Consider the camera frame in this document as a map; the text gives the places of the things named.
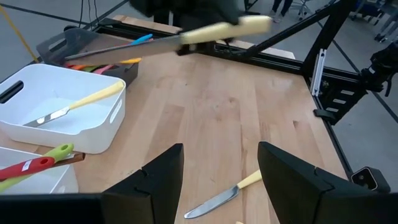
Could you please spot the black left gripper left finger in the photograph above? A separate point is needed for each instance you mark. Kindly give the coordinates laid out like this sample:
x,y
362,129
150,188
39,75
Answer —
x,y
155,193

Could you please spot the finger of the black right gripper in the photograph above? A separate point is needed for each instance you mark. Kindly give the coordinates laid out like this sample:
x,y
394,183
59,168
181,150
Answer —
x,y
189,49

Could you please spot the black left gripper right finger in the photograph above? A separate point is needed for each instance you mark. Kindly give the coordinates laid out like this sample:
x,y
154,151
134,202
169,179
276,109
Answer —
x,y
298,193

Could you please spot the blue silicone spatula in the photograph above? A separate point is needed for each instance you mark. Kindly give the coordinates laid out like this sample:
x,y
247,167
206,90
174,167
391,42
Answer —
x,y
141,39

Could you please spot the yellow silicone spatula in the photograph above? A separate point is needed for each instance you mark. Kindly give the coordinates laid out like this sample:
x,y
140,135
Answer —
x,y
132,61

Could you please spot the pink silicone spatula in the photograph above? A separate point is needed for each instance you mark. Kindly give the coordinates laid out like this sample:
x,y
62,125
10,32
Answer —
x,y
104,69

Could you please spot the green silicone spatula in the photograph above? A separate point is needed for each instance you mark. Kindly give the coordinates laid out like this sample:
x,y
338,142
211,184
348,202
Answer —
x,y
90,68

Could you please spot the green silicone spoon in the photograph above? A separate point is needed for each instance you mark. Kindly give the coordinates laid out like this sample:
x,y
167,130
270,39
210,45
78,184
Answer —
x,y
59,152

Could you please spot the orange silicone spatula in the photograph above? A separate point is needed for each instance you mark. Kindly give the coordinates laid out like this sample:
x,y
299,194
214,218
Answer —
x,y
77,66

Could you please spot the red silicone spoon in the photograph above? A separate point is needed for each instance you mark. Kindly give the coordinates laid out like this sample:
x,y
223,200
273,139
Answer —
x,y
31,166

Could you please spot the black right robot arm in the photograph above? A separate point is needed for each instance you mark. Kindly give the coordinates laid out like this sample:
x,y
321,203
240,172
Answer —
x,y
384,67

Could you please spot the white plastic bin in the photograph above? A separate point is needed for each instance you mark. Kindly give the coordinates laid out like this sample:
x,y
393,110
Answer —
x,y
46,182
93,133

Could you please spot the person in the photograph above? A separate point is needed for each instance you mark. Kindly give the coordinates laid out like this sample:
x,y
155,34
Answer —
x,y
281,7

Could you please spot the grey office chair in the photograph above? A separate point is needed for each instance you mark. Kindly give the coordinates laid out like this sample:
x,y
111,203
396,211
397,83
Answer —
x,y
301,7

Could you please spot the grey plastic bin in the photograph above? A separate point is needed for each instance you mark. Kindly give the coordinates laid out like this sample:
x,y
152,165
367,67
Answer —
x,y
74,39

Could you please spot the small black camera box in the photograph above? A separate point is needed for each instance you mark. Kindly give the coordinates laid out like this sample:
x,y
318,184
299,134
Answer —
x,y
370,179

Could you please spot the black aluminium table frame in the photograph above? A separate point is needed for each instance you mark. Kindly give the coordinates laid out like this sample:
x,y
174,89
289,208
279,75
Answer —
x,y
280,63

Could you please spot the silver metal frame bracket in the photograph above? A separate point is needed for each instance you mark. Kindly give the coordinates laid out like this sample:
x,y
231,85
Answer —
x,y
318,71

